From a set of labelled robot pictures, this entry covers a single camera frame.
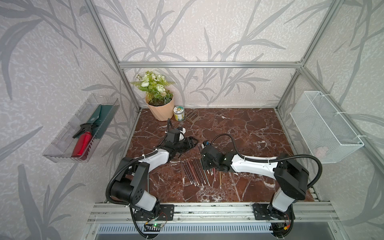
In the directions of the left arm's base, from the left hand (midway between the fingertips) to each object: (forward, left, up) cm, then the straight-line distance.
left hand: (196, 142), depth 89 cm
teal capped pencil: (-14, -5, -9) cm, 18 cm away
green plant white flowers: (+32, +27, +17) cm, 46 cm away
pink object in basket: (-13, -61, +13) cm, 63 cm away
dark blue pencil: (-12, +5, -10) cm, 16 cm away
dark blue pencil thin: (-15, +6, -10) cm, 19 cm away
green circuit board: (-41, +21, -12) cm, 47 cm away
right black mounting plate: (-35, -35, -8) cm, 50 cm away
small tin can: (+27, +14, -3) cm, 30 cm away
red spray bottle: (-15, +45, +25) cm, 54 cm away
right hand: (-9, -3, -4) cm, 11 cm away
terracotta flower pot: (+23, +23, +2) cm, 33 cm away
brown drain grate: (+29, +5, -9) cm, 31 cm away
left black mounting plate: (-35, +16, -9) cm, 39 cm away
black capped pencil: (-21, -3, -9) cm, 23 cm away
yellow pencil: (-18, -14, -9) cm, 24 cm away
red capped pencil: (-21, -1, -9) cm, 23 cm away
